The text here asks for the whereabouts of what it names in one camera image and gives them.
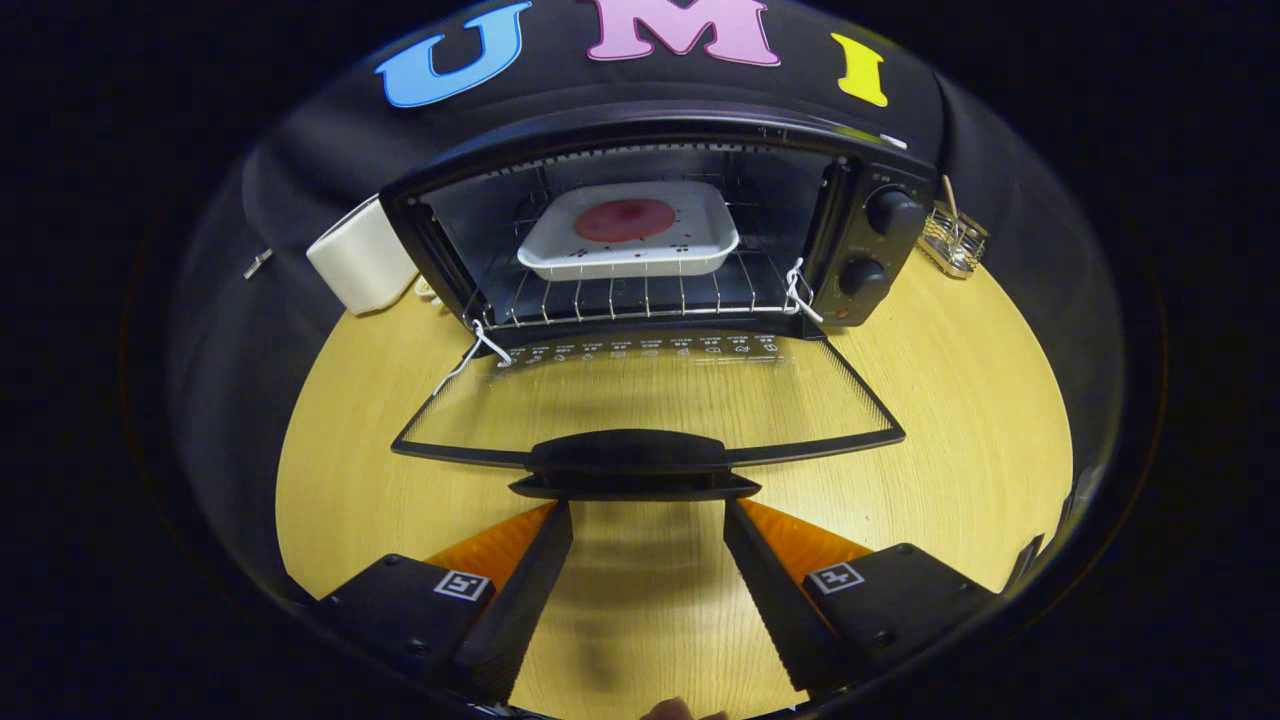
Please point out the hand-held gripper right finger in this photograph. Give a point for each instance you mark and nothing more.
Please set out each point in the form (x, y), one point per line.
(770, 600)

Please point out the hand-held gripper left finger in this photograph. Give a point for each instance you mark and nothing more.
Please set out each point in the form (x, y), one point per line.
(525, 590)

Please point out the white square plate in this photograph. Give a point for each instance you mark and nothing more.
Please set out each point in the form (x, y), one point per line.
(630, 258)

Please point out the black toaster oven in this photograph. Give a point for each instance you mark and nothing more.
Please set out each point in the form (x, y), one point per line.
(880, 250)

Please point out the pink ham slice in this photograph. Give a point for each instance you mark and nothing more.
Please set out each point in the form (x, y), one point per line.
(625, 220)

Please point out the white bread toaster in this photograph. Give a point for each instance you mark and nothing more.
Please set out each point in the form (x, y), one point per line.
(355, 260)

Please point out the silver metal clip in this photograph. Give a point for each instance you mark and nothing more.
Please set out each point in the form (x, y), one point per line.
(257, 264)

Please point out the wooden stick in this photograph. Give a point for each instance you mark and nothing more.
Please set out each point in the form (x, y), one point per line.
(950, 198)

